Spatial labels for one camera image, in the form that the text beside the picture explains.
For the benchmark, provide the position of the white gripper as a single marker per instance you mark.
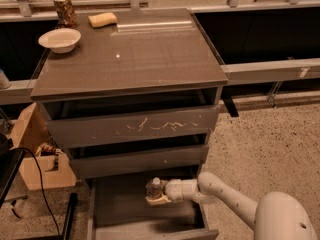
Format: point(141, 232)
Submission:
point(174, 189)

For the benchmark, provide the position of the clear plastic water bottle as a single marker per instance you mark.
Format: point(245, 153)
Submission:
point(154, 188)

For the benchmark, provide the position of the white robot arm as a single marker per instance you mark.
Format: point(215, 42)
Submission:
point(276, 216)

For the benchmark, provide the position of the grey bottom drawer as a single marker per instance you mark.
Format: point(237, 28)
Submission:
point(119, 210)

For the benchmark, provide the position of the grey drawer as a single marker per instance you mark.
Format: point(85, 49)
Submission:
point(119, 210)
point(100, 166)
point(147, 125)

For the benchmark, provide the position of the grey middle drawer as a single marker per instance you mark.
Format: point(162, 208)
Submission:
point(100, 166)

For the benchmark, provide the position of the grey drawer cabinet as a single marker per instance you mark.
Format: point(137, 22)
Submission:
point(140, 95)

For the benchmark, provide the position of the grey top drawer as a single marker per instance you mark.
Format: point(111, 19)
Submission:
point(147, 125)

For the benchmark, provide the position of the black stand leg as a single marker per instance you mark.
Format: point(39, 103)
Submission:
point(73, 199)

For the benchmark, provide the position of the cardboard box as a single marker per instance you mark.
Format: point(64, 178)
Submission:
point(50, 168)

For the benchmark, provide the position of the black table edge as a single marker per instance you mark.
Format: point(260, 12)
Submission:
point(9, 166)

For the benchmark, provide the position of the yellow sponge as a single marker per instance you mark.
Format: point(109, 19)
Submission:
point(101, 20)

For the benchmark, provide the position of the white bowl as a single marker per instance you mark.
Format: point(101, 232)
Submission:
point(60, 41)

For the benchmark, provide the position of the patterned drink can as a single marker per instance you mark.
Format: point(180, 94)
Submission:
point(66, 13)

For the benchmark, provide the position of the metal railing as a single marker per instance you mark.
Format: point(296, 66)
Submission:
point(214, 22)

